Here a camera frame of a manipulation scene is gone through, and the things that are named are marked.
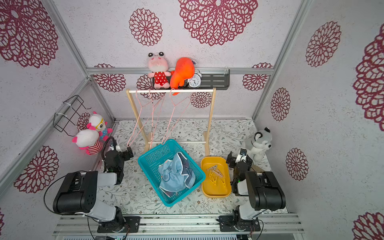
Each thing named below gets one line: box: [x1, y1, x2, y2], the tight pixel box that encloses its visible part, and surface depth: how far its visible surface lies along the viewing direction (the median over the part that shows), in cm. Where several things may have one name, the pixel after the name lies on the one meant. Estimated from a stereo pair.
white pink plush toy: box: [72, 129, 104, 156], surface depth 87 cm
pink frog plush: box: [147, 51, 172, 90], surface depth 87 cm
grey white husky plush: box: [248, 127, 273, 162], surface depth 87 cm
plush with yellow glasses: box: [86, 111, 113, 142], surface depth 96 cm
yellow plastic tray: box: [201, 156, 232, 198], surface depth 89 cm
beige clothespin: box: [212, 168, 224, 178], surface depth 92 cm
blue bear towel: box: [158, 152, 196, 198], surface depth 84 cm
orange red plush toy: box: [170, 57, 195, 96], surface depth 88 cm
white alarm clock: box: [187, 70, 202, 89], surface depth 92 cm
